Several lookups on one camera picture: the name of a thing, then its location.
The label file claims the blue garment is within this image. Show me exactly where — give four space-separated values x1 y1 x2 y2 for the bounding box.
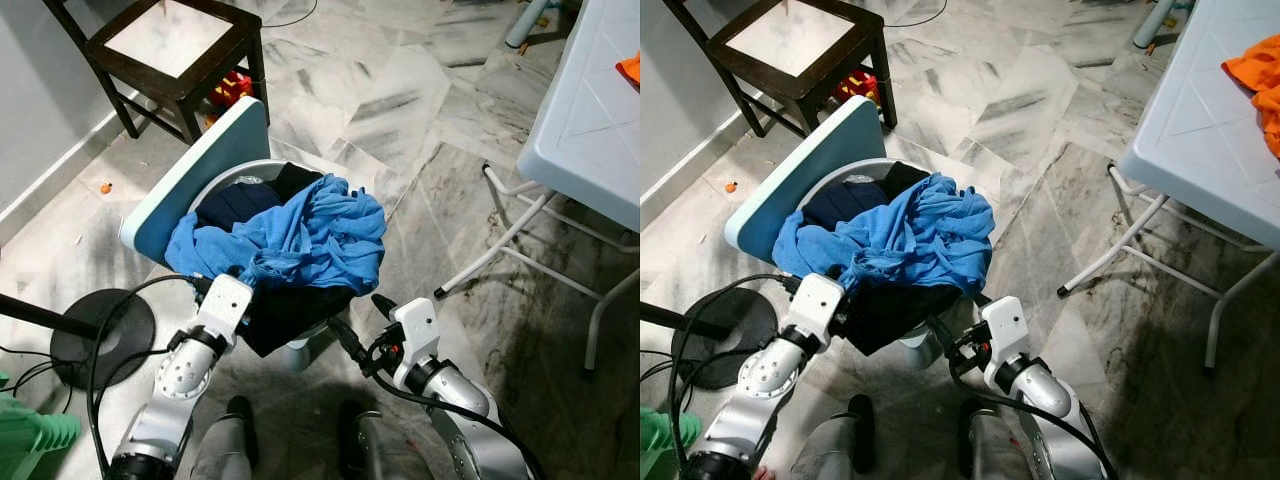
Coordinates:
772 172 996 296
165 173 388 296

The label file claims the black garment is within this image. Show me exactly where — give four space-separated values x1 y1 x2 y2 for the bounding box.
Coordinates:
848 282 966 356
240 280 356 358

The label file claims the silver robot right leg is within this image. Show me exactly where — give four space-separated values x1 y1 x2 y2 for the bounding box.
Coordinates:
958 398 1041 480
338 400 441 480

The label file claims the silver robot leg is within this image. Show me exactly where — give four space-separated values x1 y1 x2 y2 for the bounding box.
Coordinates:
795 393 876 480
958 398 1041 480
338 400 441 480
190 395 259 480

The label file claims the navy garment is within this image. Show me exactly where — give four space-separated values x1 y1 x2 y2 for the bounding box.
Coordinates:
195 165 321 231
805 165 931 229

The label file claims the silver robot left leg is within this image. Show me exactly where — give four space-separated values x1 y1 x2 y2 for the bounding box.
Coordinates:
795 393 876 480
190 395 259 480

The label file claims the black round stand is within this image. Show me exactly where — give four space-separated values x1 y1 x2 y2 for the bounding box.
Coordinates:
0 288 157 391
640 288 779 391

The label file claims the red toy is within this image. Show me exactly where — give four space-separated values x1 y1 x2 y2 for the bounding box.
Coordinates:
832 70 881 106
205 70 254 109

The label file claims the light blue plastic table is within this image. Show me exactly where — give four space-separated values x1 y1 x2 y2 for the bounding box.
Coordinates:
435 0 641 376
1058 0 1280 376

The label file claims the green plastic stool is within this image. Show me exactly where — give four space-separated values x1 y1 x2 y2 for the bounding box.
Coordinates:
640 405 701 480
0 375 83 480

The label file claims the dark wooden stool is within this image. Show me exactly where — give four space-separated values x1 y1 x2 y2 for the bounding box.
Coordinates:
45 0 271 146
665 0 898 141

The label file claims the grey blue tube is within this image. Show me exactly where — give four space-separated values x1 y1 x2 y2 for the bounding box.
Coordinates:
1133 0 1191 49
505 0 557 51

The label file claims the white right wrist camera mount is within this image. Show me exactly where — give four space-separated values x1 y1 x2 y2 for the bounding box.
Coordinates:
388 297 441 366
980 296 1031 363

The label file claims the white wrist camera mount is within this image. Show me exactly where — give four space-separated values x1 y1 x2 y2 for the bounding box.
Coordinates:
980 296 1031 363
388 297 441 366
788 273 846 349
195 272 254 346

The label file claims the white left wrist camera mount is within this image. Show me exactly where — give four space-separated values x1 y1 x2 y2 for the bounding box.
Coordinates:
195 272 254 346
788 273 846 349

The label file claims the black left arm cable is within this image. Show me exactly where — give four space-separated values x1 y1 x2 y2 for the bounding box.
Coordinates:
672 272 801 471
88 272 216 471

